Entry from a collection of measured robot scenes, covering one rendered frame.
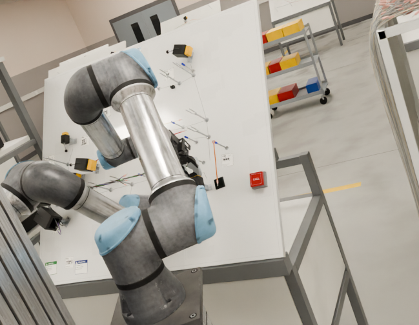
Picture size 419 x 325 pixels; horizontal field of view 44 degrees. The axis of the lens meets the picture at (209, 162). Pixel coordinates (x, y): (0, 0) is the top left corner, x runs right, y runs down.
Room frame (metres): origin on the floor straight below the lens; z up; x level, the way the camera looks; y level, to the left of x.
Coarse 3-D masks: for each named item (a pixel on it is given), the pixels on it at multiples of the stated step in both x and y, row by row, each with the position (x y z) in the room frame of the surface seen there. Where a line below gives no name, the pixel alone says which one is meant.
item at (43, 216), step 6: (42, 210) 2.15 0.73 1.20; (48, 210) 2.16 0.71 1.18; (36, 216) 2.15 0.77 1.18; (42, 216) 2.13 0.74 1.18; (48, 216) 2.11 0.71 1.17; (54, 216) 2.11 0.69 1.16; (60, 216) 2.15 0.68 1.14; (42, 222) 2.12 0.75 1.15; (48, 222) 2.10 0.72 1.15; (54, 222) 2.14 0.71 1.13; (60, 222) 2.20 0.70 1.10; (66, 222) 2.23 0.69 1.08; (48, 228) 2.11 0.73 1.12; (54, 228) 2.13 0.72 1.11
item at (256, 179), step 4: (256, 172) 1.76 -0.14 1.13; (260, 172) 1.75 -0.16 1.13; (252, 176) 1.76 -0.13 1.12; (256, 176) 1.75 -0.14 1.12; (260, 176) 1.74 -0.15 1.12; (252, 180) 1.75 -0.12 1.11; (256, 180) 1.74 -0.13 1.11; (260, 180) 1.73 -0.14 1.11; (252, 184) 1.74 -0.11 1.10; (256, 184) 1.73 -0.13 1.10; (260, 184) 1.73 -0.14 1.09
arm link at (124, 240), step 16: (128, 208) 1.10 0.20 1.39; (112, 224) 1.06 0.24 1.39; (128, 224) 1.03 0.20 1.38; (144, 224) 1.04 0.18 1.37; (96, 240) 1.05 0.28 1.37; (112, 240) 1.02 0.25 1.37; (128, 240) 1.02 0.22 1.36; (144, 240) 1.03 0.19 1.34; (112, 256) 1.03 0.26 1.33; (128, 256) 1.02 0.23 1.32; (144, 256) 1.03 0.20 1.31; (160, 256) 1.04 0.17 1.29; (112, 272) 1.04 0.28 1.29; (128, 272) 1.02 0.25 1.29; (144, 272) 1.02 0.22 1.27
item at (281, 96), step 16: (272, 32) 6.63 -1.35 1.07; (288, 32) 6.56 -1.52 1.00; (304, 32) 6.39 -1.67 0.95; (272, 64) 6.65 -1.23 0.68; (288, 64) 6.55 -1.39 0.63; (304, 64) 6.44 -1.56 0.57; (320, 64) 6.82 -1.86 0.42; (320, 80) 6.39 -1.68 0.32; (272, 96) 6.72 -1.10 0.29; (288, 96) 6.61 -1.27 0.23; (304, 96) 6.49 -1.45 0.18
